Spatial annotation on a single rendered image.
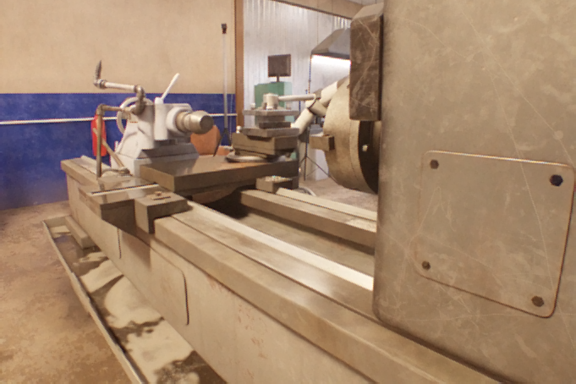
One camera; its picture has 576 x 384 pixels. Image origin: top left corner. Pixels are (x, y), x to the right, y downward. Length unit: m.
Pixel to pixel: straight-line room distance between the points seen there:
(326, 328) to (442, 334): 0.18
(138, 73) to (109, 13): 0.84
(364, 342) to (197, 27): 5.53
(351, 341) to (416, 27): 0.43
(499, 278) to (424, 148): 0.17
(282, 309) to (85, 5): 4.95
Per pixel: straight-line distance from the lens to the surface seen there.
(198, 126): 1.32
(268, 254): 0.80
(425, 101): 0.46
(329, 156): 0.72
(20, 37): 5.12
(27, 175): 5.11
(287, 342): 0.74
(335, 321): 0.59
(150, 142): 1.52
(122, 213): 1.18
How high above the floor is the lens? 1.15
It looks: 10 degrees down
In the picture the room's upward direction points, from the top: straight up
